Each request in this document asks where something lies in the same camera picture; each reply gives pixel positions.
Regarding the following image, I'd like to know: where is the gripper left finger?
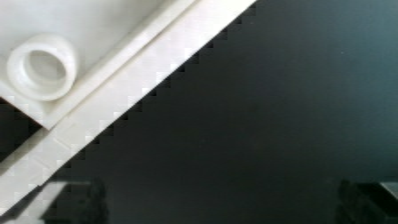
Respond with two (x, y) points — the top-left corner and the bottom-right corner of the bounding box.
(40, 180), (108, 224)

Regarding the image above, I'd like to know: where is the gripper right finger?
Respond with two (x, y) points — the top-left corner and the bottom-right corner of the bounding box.
(334, 180), (398, 224)

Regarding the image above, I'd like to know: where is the white square tabletop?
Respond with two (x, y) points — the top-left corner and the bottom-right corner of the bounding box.
(0, 0), (197, 128)

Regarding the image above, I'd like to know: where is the white U-shaped fence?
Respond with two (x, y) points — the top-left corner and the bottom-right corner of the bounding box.
(0, 0), (255, 216)

